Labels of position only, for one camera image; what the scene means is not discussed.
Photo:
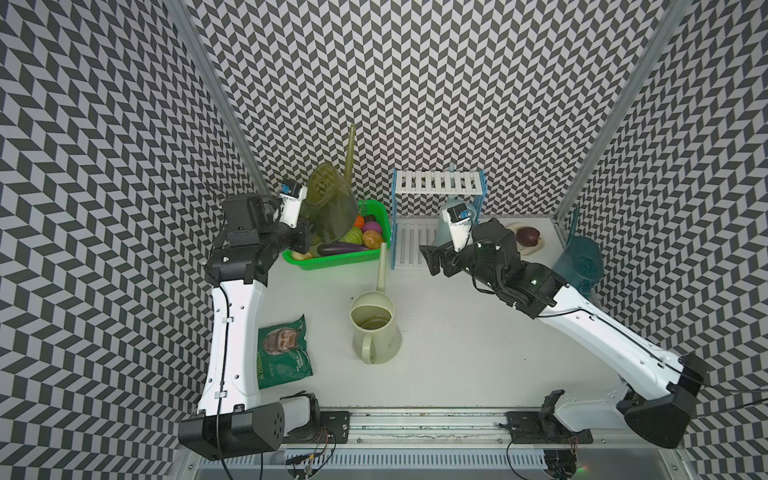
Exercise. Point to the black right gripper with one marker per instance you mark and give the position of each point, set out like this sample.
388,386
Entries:
449,254

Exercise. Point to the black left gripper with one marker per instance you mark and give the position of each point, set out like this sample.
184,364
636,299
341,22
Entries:
302,239

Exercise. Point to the olive green watering can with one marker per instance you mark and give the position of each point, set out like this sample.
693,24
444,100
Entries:
331,206

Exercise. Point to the teal watering can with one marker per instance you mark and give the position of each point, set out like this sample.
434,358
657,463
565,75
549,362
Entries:
581,263

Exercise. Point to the light blue watering can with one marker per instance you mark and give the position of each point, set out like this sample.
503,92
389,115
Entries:
447,225

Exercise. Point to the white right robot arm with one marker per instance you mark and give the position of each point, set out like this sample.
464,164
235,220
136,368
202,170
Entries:
658,396

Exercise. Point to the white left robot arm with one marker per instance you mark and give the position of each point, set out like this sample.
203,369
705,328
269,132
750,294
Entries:
231,420

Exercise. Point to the blue and white wooden shelf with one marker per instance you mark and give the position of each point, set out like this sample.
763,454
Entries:
417,198

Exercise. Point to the cream watering can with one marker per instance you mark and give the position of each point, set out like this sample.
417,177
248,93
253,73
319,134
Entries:
377,338

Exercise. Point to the cream square plate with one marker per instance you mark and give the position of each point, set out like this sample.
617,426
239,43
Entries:
521,249

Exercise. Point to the dark red apple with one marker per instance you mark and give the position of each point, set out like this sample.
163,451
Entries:
528,237

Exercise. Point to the purple toy eggplant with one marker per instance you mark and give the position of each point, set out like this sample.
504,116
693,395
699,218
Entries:
340,248

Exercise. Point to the green plastic basket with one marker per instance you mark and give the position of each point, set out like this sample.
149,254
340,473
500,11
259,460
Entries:
367,207

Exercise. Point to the green snack bag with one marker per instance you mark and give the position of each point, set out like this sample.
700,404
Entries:
282,354

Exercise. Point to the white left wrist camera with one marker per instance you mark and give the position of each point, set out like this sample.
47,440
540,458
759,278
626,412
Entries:
292,194

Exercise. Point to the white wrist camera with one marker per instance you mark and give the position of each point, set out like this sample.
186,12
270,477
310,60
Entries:
292,194
460,222

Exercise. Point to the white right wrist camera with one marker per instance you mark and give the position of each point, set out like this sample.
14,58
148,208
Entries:
460,222

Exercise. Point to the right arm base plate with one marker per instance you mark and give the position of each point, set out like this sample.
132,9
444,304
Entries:
527,427

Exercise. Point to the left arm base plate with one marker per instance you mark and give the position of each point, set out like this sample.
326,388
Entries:
333,425

